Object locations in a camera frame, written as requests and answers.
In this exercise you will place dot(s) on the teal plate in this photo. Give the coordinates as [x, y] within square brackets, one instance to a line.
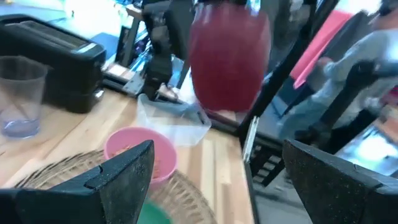
[152, 216]

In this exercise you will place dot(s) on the person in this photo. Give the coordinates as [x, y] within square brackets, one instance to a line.
[373, 46]

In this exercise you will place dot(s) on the red apple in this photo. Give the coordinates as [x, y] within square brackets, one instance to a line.
[228, 62]

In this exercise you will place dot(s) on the red board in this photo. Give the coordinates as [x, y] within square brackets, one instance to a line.
[323, 37]

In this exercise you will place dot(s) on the pink ribbed bowl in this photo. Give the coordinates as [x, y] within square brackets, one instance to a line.
[166, 158]

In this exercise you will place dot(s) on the round woven straw placemat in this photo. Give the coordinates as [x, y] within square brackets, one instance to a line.
[186, 202]

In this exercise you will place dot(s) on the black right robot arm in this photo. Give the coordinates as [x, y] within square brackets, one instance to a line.
[158, 62]

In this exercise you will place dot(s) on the black toaster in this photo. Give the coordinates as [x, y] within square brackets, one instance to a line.
[62, 62]

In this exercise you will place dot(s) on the clear plastic container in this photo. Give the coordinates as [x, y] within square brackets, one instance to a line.
[174, 124]

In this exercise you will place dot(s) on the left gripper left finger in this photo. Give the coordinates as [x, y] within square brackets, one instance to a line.
[109, 193]

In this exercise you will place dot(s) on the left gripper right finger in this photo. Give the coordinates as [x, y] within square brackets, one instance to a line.
[342, 196]

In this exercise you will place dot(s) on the clear plastic cup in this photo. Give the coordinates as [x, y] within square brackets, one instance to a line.
[18, 93]

